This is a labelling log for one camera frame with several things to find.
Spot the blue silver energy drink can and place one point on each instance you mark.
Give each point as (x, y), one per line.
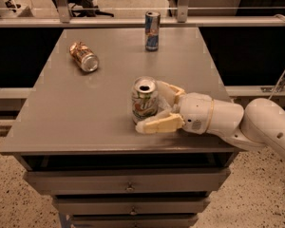
(152, 29)

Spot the orange soda can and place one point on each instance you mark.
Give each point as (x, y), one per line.
(84, 57)

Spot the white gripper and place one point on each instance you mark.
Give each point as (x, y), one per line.
(196, 113)

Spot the middle grey drawer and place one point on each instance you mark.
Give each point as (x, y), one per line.
(131, 206)

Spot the grey drawer cabinet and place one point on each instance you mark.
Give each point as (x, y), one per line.
(82, 121)

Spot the bottom grey drawer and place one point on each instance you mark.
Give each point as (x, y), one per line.
(139, 221)

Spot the grey drawer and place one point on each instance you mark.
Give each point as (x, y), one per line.
(139, 221)
(130, 181)
(131, 206)

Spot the white green 7up can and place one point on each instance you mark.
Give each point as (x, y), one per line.
(144, 98)

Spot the metal railing frame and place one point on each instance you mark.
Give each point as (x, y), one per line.
(23, 16)

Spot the top grey drawer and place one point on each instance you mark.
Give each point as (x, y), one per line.
(130, 181)

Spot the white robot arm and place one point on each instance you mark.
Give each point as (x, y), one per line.
(258, 124)

